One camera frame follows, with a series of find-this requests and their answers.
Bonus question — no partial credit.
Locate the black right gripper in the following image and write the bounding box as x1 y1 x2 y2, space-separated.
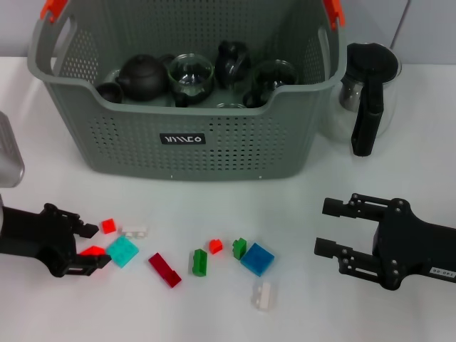
313 192 456 291

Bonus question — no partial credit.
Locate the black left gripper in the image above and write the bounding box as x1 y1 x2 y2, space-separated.
0 202 114 279

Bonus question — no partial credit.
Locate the red house-shaped block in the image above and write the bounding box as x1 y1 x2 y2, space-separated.
78 244 107 257

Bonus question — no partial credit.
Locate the dark red long block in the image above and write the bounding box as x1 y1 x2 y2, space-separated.
147 252 182 288

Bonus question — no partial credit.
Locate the blue square block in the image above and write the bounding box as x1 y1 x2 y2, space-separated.
240 242 275 277

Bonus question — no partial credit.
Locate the translucent white block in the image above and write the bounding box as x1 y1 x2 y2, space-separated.
251 281 277 311

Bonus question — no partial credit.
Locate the long green block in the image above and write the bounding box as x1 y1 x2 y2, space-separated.
191 248 208 277

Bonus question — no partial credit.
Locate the small green block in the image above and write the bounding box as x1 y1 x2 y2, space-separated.
232 237 248 261

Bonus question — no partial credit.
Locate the grey perforated storage bin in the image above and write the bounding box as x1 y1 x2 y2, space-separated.
27 0 348 182

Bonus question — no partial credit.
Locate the white flat brick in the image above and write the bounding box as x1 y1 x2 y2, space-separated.
120 223 149 239

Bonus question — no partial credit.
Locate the small black tea bowl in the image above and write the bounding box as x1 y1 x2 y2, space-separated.
95 82 124 105

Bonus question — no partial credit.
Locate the black clay teapot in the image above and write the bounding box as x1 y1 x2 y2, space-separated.
116 53 175 103

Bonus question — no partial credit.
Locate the glass pitcher with black handle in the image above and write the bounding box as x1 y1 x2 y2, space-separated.
336 41 403 157

